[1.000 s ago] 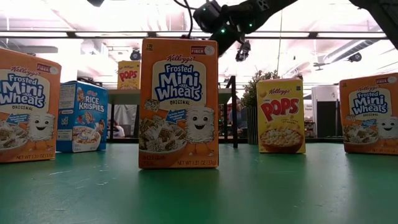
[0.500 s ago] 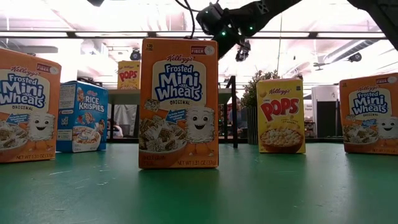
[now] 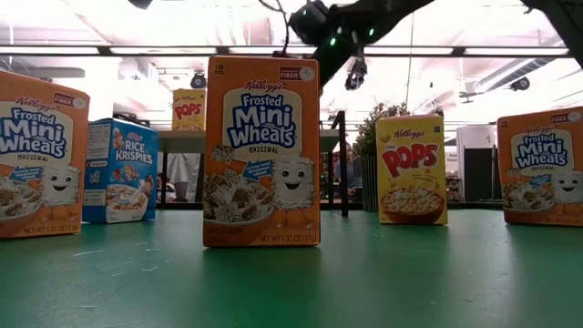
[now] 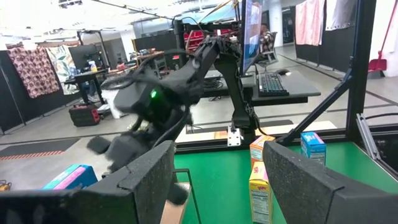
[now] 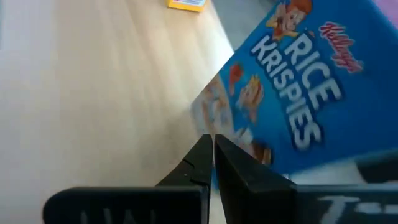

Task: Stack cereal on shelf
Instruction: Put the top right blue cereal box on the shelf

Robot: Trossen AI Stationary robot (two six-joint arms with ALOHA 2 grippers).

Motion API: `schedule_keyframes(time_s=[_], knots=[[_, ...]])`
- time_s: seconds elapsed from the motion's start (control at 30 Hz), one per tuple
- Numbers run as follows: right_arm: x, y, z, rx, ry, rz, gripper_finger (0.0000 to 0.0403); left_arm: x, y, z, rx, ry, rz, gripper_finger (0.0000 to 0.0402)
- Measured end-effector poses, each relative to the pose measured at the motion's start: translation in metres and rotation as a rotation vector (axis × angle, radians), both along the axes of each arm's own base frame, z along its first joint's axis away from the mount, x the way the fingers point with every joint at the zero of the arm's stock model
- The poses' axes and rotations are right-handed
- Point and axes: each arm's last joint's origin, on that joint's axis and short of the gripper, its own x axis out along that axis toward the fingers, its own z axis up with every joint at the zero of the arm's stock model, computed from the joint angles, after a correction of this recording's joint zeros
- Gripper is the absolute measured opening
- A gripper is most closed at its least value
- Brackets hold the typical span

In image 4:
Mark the red shovel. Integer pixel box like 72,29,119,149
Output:
368,0,398,73

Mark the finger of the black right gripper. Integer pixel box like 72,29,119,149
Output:
86,136,111,156
167,182,189,207

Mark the black partition panel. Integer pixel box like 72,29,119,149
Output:
294,26,356,74
0,49,83,133

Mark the black aluminium rig frame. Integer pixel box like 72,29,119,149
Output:
174,0,398,183

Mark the black backlit keyboard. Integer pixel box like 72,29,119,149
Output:
257,72,290,98

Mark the white bin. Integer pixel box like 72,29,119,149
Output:
101,89,124,119

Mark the wooden shelf with black frame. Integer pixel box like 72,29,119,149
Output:
160,167,202,224

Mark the black work table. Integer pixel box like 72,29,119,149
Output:
63,68,108,105

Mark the grey white hanging cloth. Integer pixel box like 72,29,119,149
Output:
325,0,359,32

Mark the leaf patterned cloth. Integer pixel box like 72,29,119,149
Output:
45,44,80,96

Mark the blue Rice Krispies cereal box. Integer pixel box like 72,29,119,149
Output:
300,131,327,167
42,164,99,190

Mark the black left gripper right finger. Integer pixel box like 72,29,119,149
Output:
263,141,398,224

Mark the black cable coil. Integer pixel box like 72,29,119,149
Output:
202,77,225,91

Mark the pink hanging cloth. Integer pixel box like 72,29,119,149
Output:
294,0,326,47

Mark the black hazard striped floor mat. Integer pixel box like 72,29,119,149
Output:
0,137,81,162

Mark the orange Mini Wheats cereal box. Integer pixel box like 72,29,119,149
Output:
249,134,276,170

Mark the black computer desk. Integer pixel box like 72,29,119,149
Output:
198,68,322,107

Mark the black computer monitor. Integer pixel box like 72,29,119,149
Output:
238,0,266,77
68,45,101,71

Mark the brown circle patterned cloth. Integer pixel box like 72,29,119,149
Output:
6,45,60,100

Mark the red black toolbox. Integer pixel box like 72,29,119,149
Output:
68,103,101,128

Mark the green table mat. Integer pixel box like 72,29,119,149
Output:
174,141,398,224

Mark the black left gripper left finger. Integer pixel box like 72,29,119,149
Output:
0,140,177,224

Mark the red storage bin rack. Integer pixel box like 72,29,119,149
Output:
183,29,234,52

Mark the person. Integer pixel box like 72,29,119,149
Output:
259,23,276,54

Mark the black office chair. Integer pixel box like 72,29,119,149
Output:
255,30,279,71

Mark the silver aluminium bracket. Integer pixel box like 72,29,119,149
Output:
356,113,382,161

